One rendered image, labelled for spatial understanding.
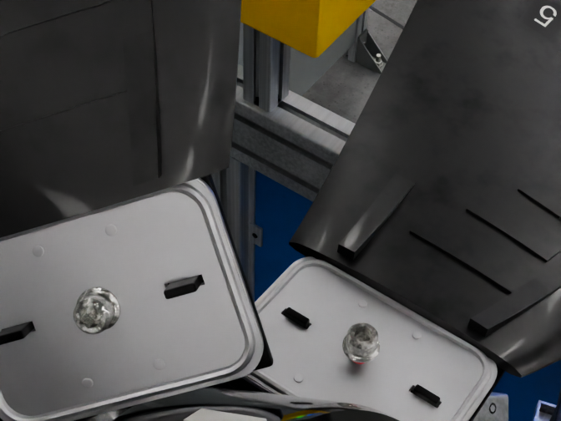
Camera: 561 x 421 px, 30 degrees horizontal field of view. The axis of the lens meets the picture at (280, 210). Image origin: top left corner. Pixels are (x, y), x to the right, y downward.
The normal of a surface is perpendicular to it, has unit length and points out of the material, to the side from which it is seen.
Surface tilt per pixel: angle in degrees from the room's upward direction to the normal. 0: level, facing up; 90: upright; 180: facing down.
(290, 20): 90
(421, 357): 6
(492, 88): 10
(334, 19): 90
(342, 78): 0
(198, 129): 48
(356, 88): 0
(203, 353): 54
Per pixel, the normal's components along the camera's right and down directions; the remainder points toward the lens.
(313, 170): -0.58, 0.62
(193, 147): 0.02, 0.16
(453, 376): 0.09, -0.70
